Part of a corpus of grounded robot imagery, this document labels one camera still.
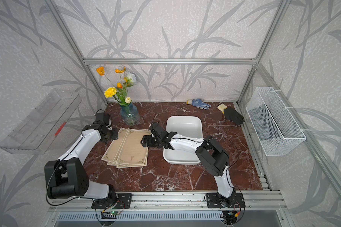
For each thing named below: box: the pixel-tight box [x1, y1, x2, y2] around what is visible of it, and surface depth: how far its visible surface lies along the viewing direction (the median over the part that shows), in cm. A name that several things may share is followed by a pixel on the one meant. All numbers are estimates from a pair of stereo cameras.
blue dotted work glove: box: [186, 98, 212, 110], surface depth 122 cm
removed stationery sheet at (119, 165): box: [106, 160, 148, 169], surface depth 88 cm
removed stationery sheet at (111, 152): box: [100, 127, 129, 162], surface depth 93 cm
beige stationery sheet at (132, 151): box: [116, 129, 152, 166], surface depth 93 cm
